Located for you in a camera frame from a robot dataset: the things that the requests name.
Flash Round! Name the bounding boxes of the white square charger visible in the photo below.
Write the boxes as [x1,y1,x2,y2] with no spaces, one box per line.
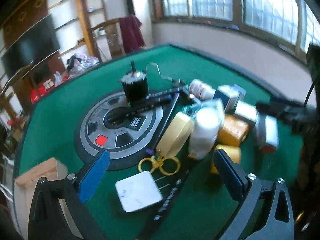
[115,171,163,213]

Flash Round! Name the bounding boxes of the wooden chair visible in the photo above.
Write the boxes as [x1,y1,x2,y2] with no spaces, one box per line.
[88,18,125,62]

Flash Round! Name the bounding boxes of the white blue medicine box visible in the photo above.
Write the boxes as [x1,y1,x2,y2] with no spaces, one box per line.
[213,84,246,112]

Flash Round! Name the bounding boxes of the black electric motor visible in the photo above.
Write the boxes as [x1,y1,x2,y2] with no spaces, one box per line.
[120,61,149,107]

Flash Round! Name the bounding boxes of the orange snack packet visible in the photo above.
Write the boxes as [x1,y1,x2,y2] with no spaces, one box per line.
[217,115,249,147]

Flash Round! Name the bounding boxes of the maroon cloth on rack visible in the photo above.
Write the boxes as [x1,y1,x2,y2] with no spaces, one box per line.
[119,14,145,54]

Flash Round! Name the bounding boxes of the wall television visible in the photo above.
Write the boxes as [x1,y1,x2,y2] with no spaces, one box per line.
[1,15,60,78]

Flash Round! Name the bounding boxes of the teal cartoon tissue pack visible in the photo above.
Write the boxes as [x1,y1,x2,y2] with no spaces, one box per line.
[181,99,225,120]

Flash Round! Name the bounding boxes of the white red plaster box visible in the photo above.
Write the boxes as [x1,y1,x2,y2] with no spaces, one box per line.
[234,100,258,127]

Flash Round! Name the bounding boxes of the black marker yellow cap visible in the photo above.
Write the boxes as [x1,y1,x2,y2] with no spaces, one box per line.
[135,169,191,239]

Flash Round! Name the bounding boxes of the round grey table console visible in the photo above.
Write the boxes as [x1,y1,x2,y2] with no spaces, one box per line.
[74,91,170,171]

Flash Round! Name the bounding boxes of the long black marker purple cap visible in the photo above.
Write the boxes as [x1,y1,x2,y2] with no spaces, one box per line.
[146,93,180,155]

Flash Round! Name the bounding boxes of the large white pill bottle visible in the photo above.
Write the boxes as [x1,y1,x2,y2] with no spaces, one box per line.
[188,107,221,160]

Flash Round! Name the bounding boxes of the cardboard tray box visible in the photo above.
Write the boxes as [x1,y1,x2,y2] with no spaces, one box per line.
[14,157,83,239]

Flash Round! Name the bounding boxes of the grey red slim box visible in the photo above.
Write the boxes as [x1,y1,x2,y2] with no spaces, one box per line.
[253,114,279,154]

